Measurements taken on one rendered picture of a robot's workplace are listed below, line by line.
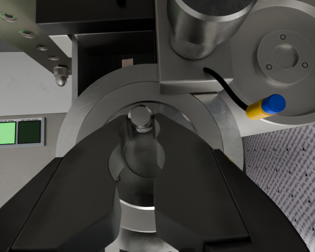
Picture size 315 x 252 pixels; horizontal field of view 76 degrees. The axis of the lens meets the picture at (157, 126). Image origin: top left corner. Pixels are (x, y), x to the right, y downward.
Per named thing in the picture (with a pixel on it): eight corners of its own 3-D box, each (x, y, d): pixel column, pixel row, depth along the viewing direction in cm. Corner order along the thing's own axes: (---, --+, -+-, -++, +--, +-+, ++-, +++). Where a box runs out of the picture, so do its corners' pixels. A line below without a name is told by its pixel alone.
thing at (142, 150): (100, 218, 13) (87, 108, 14) (107, 210, 15) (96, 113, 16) (212, 200, 13) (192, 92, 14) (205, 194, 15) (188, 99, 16)
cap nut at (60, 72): (65, 65, 49) (65, 83, 48) (71, 71, 53) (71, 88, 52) (50, 66, 49) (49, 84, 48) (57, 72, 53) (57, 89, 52)
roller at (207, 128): (217, 76, 16) (231, 228, 15) (180, 123, 42) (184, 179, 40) (73, 84, 16) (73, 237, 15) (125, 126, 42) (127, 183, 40)
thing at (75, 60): (77, -87, 19) (77, 102, 17) (121, 44, 43) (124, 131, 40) (72, -87, 19) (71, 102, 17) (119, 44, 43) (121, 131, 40)
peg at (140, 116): (130, 131, 11) (125, 107, 11) (136, 135, 14) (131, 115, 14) (155, 125, 11) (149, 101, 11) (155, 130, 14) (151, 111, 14)
